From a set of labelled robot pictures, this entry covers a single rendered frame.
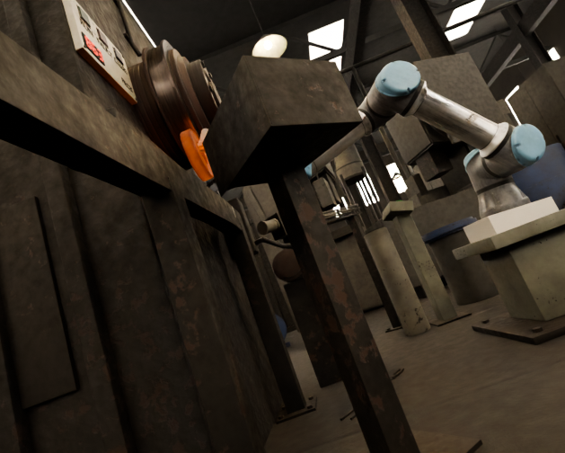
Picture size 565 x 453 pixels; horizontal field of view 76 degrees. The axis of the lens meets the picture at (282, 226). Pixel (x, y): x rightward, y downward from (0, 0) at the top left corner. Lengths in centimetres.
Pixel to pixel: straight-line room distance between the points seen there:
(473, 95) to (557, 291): 383
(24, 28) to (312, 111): 75
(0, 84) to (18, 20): 77
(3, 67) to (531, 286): 127
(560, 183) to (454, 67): 181
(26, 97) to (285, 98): 37
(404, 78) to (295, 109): 61
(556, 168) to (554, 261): 297
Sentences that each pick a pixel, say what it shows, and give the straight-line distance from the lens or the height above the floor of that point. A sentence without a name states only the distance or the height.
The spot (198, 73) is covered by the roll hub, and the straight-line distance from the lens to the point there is 133.
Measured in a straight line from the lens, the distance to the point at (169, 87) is 124.
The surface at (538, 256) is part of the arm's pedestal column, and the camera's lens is 132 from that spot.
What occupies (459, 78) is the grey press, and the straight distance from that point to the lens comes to 500.
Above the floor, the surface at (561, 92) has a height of 157.
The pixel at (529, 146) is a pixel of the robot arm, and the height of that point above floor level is 50.
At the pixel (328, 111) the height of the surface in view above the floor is 61.
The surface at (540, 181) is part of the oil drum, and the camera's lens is 423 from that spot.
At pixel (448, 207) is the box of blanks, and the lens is 354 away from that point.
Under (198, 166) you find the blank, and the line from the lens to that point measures 105.
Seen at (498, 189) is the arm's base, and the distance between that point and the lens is 137.
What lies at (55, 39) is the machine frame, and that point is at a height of 110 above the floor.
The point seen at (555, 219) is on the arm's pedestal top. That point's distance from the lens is 130.
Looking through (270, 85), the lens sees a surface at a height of 66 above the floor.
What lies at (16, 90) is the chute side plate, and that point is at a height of 57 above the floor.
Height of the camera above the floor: 31
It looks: 12 degrees up
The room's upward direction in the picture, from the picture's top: 21 degrees counter-clockwise
